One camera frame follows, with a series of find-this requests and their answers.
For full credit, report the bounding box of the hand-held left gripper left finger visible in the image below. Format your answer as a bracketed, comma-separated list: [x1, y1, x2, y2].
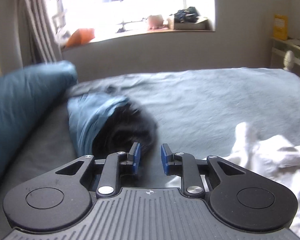
[55, 142, 141, 198]

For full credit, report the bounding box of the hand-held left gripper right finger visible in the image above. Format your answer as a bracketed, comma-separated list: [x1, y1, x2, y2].
[161, 143, 246, 198]

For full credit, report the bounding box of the white button shirt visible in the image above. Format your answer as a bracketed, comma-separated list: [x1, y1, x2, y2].
[202, 121, 300, 240]

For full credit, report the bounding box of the dark clothes pile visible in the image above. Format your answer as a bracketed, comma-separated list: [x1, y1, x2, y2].
[67, 94, 131, 157]

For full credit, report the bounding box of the black mesh garment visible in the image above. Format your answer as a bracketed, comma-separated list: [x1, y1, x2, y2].
[92, 102, 158, 160]

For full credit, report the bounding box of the grey bed blanket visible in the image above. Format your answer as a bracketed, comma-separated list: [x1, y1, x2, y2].
[0, 67, 300, 205]

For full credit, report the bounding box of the teal pillow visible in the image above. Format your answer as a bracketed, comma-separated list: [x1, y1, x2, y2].
[0, 60, 78, 195]

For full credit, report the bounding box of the orange bag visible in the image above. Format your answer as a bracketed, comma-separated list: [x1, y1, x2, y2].
[65, 28, 95, 48]

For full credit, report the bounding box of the open cardboard box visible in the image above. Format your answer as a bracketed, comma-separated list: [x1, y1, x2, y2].
[173, 17, 210, 30]

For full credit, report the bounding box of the white plastic bag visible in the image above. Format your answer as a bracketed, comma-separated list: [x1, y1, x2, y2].
[56, 29, 70, 47]

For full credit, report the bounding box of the black cloth bundle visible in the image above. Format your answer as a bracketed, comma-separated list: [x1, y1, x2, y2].
[174, 6, 201, 23]

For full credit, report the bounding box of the cream bedpost finial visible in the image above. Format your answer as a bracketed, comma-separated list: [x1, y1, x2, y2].
[283, 50, 296, 72]

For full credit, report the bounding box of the white desk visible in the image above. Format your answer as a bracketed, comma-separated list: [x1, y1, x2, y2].
[270, 36, 300, 80]

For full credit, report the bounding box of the grey curtain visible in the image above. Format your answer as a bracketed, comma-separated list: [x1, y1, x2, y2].
[13, 0, 63, 67]

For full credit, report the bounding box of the yellow box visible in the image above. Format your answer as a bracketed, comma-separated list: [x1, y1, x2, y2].
[273, 14, 289, 41]

